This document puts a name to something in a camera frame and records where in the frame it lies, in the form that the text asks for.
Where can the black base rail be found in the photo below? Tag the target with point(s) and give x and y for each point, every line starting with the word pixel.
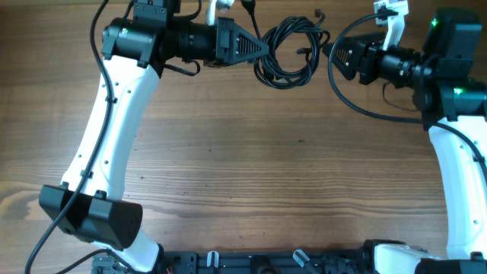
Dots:
pixel 266 262

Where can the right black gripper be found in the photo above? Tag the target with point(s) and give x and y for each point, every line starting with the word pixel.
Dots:
pixel 362 52

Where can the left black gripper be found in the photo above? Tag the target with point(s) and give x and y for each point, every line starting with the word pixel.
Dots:
pixel 227 34

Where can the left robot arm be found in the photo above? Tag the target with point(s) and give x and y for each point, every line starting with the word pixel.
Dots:
pixel 88 203

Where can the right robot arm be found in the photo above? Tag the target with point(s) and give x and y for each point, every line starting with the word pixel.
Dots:
pixel 452 109

